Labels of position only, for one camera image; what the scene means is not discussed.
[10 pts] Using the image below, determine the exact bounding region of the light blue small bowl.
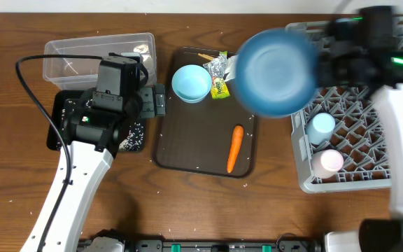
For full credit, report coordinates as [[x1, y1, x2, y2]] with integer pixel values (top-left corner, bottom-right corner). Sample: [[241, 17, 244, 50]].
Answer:
[[171, 64, 212, 104]]

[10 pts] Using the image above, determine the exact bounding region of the white rice pile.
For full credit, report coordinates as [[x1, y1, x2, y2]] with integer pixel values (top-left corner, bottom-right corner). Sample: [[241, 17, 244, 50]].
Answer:
[[46, 98, 146, 153]]

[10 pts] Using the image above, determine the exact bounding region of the brown serving tray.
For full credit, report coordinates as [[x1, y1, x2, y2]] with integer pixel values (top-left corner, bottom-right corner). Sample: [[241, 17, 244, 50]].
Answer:
[[152, 47, 258, 179]]

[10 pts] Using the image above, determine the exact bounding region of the light blue cup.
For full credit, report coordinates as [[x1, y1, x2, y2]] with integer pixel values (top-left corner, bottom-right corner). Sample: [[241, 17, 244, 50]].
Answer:
[[306, 113, 336, 145]]

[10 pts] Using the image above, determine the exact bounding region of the wooden chopstick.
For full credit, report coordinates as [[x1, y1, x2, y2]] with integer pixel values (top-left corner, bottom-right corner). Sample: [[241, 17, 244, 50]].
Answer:
[[197, 53, 215, 61]]

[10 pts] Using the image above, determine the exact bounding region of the dark blue plate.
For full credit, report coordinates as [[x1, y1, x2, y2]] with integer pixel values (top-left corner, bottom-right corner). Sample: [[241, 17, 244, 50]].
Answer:
[[234, 29, 319, 118]]

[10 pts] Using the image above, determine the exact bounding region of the green snack wrapper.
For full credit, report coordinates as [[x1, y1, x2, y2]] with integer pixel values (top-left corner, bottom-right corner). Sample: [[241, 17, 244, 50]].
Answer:
[[203, 51, 230, 99]]

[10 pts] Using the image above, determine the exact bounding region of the orange carrot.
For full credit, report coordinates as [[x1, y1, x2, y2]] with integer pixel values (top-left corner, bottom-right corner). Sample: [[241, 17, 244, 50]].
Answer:
[[227, 125, 244, 173]]

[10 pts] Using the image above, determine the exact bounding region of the pink cup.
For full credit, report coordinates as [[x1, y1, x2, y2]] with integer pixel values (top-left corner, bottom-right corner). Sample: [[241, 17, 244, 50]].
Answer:
[[311, 149, 344, 179]]

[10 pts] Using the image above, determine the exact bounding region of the white napkin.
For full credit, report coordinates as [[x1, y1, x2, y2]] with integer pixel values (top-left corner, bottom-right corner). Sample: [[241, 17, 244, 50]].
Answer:
[[224, 55, 238, 82]]

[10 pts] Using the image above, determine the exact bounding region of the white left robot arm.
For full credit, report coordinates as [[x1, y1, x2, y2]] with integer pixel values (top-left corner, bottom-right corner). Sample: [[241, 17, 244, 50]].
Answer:
[[21, 141, 113, 251]]

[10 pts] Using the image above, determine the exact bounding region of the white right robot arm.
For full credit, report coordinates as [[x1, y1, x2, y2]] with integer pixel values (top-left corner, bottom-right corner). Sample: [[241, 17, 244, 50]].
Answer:
[[318, 6, 403, 251]]

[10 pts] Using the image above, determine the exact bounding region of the grey dishwasher rack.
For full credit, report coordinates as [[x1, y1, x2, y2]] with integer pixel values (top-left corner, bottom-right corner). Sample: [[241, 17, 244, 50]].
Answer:
[[285, 16, 403, 194]]

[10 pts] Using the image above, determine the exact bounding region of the black rectangular tray bin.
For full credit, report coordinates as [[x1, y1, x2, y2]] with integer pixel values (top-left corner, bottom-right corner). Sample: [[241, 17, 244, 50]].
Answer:
[[46, 90, 146, 153]]

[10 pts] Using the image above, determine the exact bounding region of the clear plastic bin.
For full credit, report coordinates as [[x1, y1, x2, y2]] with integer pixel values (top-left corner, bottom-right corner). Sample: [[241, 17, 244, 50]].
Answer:
[[43, 32, 157, 90]]

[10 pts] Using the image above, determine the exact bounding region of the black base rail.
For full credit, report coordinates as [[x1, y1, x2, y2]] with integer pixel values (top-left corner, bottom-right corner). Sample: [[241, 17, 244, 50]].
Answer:
[[77, 232, 325, 252]]

